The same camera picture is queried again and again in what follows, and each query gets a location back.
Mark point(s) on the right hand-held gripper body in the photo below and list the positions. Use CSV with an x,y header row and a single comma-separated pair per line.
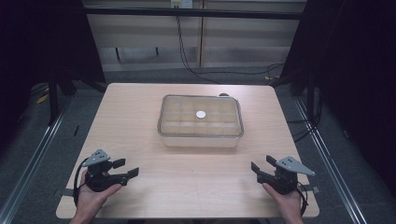
x,y
282,182

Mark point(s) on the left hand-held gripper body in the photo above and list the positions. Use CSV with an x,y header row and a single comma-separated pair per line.
x,y
99,181

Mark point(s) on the person's left hand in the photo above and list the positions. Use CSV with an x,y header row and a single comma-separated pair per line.
x,y
89,200

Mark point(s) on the person's right hand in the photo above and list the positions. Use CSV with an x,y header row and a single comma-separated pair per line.
x,y
289,205

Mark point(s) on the small black floor strip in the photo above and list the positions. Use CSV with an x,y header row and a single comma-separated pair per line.
x,y
76,130

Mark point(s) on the clear plastic storage box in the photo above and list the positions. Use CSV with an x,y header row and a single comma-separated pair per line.
x,y
199,142

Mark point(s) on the clear box lid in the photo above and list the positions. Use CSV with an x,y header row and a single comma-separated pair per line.
x,y
186,118

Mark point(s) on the small dark round object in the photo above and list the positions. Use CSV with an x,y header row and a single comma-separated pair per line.
x,y
223,94

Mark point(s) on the black metal stand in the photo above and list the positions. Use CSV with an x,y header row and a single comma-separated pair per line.
x,y
53,96

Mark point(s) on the yellow floor tape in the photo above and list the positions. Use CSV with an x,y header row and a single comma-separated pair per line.
x,y
42,99

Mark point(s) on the black curtain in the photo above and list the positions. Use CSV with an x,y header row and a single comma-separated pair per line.
x,y
40,40
355,77

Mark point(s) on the black horizontal bar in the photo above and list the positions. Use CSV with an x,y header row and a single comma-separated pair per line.
x,y
193,13

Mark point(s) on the metal floor rail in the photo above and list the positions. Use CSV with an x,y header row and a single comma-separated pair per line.
x,y
32,161
330,161

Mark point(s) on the white wall socket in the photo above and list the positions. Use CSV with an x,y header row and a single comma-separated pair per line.
x,y
181,3

